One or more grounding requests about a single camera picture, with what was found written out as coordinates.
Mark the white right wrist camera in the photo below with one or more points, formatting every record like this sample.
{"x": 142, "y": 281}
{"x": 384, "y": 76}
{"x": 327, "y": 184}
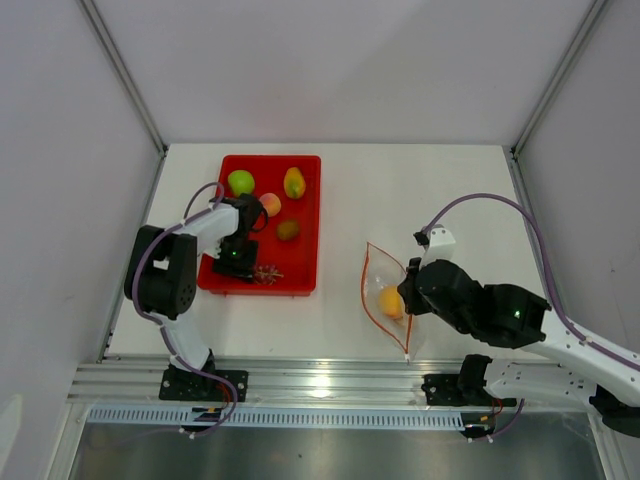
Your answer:
{"x": 438, "y": 243}

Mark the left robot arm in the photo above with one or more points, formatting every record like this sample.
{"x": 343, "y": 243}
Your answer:
{"x": 161, "y": 278}

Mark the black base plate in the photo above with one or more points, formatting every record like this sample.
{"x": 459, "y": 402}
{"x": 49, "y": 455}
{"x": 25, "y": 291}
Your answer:
{"x": 181, "y": 385}
{"x": 461, "y": 390}

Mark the pink peach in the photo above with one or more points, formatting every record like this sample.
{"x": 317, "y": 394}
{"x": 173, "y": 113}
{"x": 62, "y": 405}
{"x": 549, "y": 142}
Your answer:
{"x": 271, "y": 203}

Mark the orange yellow fruit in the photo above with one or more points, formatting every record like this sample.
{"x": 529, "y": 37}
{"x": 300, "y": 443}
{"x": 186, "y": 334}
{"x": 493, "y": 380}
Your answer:
{"x": 390, "y": 303}

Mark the aluminium front rail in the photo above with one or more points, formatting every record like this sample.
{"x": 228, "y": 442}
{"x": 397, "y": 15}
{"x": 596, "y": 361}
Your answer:
{"x": 281, "y": 383}

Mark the red grape bunch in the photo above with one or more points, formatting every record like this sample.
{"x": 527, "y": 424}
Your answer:
{"x": 267, "y": 275}

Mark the white slotted cable duct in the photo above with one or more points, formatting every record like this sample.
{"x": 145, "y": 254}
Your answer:
{"x": 413, "y": 420}

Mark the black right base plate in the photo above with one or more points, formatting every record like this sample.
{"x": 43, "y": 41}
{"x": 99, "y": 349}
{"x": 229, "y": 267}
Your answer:
{"x": 461, "y": 390}

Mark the left aluminium frame post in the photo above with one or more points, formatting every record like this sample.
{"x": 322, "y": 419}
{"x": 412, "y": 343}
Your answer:
{"x": 110, "y": 49}

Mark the brown kiwi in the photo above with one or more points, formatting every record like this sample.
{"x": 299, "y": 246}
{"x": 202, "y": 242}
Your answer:
{"x": 287, "y": 230}

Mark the right aluminium frame post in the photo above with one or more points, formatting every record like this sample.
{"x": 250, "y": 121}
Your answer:
{"x": 561, "y": 72}

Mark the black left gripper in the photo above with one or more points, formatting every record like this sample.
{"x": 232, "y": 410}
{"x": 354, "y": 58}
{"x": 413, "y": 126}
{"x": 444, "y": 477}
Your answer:
{"x": 222, "y": 264}

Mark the yellow green mango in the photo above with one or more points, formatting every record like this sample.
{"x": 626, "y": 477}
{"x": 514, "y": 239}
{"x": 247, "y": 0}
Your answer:
{"x": 294, "y": 183}

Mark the clear zip top bag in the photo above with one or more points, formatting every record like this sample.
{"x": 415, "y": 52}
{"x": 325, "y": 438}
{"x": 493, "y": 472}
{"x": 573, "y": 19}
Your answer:
{"x": 381, "y": 275}

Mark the red plastic tray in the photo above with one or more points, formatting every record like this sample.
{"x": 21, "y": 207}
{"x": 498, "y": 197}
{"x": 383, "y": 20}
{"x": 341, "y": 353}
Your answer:
{"x": 296, "y": 259}

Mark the aluminium frame post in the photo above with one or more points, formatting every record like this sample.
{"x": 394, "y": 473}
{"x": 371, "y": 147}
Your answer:
{"x": 561, "y": 72}
{"x": 110, "y": 49}

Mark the green apple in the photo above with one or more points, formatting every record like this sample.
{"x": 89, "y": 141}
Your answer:
{"x": 241, "y": 182}

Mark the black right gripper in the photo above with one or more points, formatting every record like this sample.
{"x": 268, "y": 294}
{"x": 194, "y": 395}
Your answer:
{"x": 409, "y": 292}

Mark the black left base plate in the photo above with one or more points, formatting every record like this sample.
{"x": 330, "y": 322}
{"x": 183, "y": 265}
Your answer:
{"x": 181, "y": 385}

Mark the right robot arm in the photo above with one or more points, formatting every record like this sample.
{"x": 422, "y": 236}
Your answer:
{"x": 583, "y": 370}

